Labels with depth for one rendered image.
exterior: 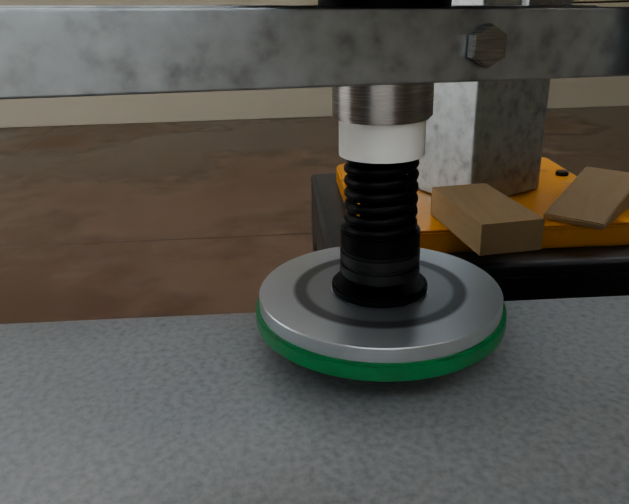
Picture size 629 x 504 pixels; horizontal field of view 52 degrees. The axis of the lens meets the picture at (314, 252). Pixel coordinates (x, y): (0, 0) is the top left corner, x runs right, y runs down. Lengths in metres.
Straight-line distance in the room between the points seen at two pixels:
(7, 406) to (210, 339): 0.18
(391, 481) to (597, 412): 0.18
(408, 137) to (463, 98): 0.68
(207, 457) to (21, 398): 0.18
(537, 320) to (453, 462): 0.24
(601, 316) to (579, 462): 0.23
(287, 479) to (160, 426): 0.11
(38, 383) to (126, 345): 0.08
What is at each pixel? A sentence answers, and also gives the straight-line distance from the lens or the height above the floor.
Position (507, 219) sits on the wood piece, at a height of 0.83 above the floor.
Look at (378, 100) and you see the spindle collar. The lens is 0.49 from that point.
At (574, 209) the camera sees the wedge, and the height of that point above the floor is 0.80.
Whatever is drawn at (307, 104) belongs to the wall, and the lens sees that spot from 6.50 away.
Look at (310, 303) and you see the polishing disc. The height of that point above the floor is 0.90.
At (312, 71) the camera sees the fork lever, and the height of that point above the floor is 1.10.
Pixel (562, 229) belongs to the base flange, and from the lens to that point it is 1.14.
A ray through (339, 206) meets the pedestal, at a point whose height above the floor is 0.74.
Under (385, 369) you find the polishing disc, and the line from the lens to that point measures 0.49.
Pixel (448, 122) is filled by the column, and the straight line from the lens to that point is 1.21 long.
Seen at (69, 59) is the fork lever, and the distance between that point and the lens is 0.42.
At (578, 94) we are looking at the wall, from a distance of 7.19.
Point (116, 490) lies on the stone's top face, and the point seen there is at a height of 0.85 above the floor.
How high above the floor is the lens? 1.15
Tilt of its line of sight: 22 degrees down
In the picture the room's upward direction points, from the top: 1 degrees counter-clockwise
